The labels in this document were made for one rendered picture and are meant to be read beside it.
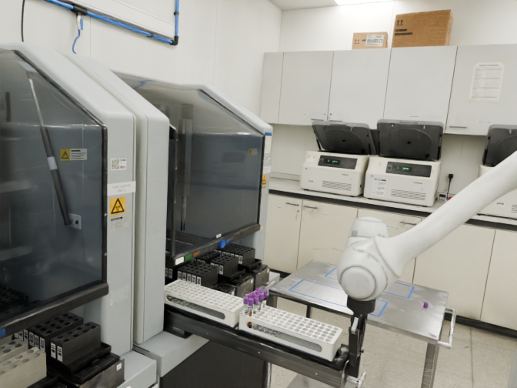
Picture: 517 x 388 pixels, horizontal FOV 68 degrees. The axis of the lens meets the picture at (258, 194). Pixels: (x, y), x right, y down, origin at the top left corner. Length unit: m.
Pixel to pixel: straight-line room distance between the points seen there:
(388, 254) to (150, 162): 0.70
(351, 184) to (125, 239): 2.55
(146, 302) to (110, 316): 0.14
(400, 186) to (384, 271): 2.51
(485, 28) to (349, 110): 1.30
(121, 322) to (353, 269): 0.70
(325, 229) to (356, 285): 2.72
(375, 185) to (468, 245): 0.83
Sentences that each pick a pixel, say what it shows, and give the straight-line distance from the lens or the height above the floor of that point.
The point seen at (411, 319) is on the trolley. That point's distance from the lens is 1.47.
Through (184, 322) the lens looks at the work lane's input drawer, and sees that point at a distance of 1.34.
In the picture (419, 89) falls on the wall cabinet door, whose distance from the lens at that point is 3.63.
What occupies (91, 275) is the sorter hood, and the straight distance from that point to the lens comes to 1.08.
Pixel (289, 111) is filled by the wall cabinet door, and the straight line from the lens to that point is 3.92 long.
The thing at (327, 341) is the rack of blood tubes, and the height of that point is 0.86.
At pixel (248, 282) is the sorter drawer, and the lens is 1.63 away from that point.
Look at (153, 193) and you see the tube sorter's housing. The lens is 1.19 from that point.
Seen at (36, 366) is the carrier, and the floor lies 0.86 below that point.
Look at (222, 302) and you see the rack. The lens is 1.29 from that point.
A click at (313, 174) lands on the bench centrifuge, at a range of 3.52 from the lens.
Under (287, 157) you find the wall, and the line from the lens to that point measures 4.28.
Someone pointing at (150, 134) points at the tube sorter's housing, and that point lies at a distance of 1.16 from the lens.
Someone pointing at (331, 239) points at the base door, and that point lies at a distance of 3.54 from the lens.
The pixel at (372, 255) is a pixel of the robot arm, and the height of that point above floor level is 1.17.
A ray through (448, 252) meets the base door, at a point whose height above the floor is 0.58.
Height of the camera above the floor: 1.42
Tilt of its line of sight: 9 degrees down
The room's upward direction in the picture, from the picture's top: 4 degrees clockwise
